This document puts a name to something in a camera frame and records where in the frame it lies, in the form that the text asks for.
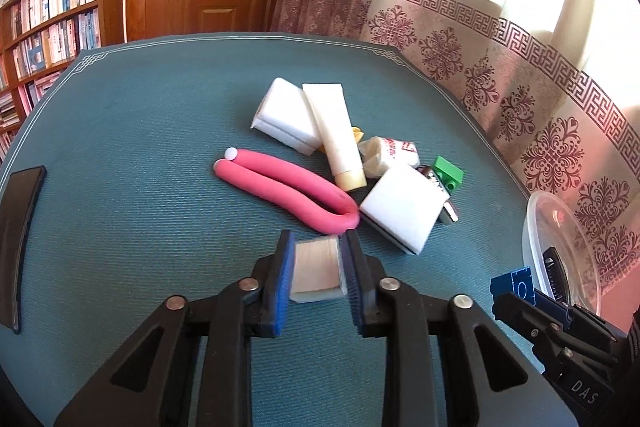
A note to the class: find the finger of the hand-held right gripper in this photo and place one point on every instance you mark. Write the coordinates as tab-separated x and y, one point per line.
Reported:
556	272
515	287

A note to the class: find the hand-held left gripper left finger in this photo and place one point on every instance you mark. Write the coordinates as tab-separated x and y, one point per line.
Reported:
282	287

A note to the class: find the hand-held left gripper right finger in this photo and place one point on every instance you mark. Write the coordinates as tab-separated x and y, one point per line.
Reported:
352	287

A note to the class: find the small wooden block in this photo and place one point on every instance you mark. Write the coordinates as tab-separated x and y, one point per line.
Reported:
317	267

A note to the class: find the clear plastic container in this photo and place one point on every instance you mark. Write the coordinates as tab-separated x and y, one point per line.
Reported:
550	227

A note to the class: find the white sponge with dark base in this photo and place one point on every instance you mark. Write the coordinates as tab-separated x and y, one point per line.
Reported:
400	207

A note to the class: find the pink foam hair curler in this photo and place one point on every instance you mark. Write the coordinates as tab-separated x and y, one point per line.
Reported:
270	194

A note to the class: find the green toy brick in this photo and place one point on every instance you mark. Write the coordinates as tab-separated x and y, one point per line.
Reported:
447	172

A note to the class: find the white sponge block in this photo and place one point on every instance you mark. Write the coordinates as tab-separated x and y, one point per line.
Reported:
295	141
282	104

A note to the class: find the white cream tube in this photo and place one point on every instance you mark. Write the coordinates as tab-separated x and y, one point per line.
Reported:
332	132

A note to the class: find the teal cloth-covered desktop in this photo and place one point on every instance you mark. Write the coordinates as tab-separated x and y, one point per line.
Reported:
150	132

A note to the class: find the patterned pink curtain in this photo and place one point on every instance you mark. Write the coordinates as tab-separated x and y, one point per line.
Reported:
450	32

